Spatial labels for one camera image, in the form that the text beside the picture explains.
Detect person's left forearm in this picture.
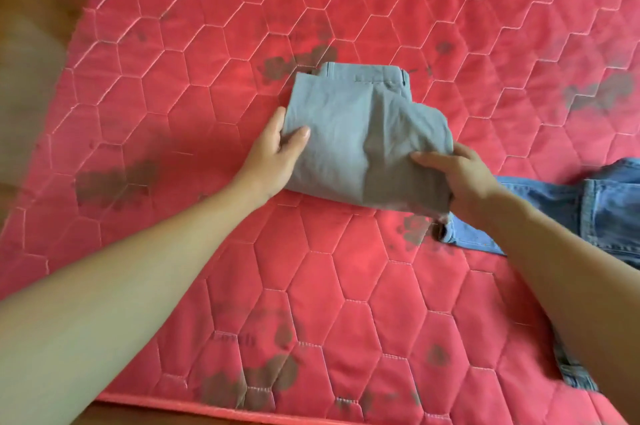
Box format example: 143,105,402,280
0,179,266,425

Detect person's right forearm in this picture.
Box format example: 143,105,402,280
477,192,640,420

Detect person's right hand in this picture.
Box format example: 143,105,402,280
409,142,506,230

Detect person's left hand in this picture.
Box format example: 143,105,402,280
232,106,312,209

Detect light blue jeans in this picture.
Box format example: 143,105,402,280
437,157,640,393

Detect red quilted mattress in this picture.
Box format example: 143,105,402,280
0,0,640,425

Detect grey trousers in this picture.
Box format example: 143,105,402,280
281,61,455,220

